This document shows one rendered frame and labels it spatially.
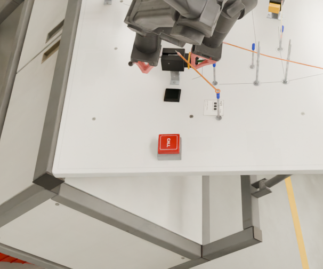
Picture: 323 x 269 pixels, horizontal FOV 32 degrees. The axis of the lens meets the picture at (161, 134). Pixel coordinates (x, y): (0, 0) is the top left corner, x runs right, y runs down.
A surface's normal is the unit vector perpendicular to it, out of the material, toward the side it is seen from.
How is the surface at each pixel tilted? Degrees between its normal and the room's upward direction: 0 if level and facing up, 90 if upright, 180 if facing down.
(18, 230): 90
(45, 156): 90
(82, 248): 90
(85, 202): 0
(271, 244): 0
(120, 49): 48
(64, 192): 0
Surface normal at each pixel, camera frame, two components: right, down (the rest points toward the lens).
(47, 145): -0.73, -0.42
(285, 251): 0.69, -0.40
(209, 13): 0.27, 0.17
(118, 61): -0.09, -0.58
